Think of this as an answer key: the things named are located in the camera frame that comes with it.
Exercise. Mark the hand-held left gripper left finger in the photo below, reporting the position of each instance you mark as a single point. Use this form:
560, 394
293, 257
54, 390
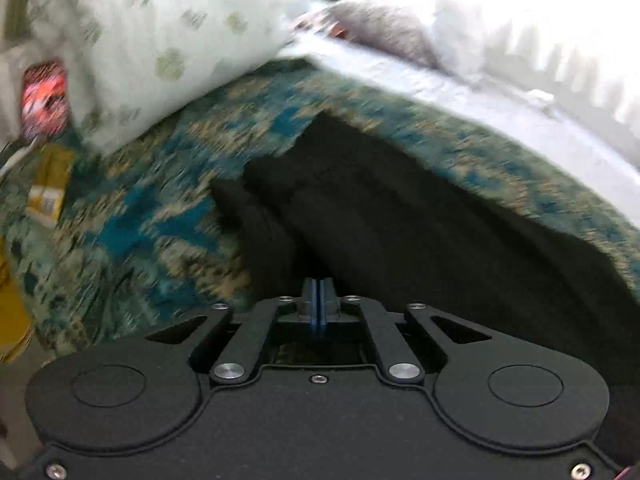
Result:
311, 305

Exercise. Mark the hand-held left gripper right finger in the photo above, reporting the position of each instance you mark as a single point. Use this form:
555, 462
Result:
324, 305

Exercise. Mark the black pants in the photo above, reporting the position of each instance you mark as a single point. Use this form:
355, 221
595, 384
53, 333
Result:
400, 220

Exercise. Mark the teal paisley blanket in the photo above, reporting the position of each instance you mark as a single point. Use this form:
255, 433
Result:
165, 200

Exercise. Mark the white bed sheet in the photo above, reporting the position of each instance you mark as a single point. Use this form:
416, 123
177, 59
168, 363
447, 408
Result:
475, 110

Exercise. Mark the grey floral pillow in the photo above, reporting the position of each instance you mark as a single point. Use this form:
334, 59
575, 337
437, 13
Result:
387, 30

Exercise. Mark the red floral cloth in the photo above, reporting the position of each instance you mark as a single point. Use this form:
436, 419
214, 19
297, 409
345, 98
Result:
322, 22

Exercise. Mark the yellow box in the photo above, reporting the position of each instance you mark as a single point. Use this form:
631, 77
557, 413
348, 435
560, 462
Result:
49, 180

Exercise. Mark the yellow cloth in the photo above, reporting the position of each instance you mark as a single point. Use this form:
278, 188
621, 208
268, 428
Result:
11, 310

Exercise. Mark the white pillow with green flowers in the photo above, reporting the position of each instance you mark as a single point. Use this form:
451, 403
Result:
160, 45

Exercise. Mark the plain white pillow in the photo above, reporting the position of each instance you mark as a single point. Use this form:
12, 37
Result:
470, 35

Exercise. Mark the red patterned packet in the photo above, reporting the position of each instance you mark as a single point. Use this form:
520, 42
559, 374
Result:
44, 100

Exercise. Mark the white sheer curtain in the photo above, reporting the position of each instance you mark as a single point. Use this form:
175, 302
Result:
525, 5

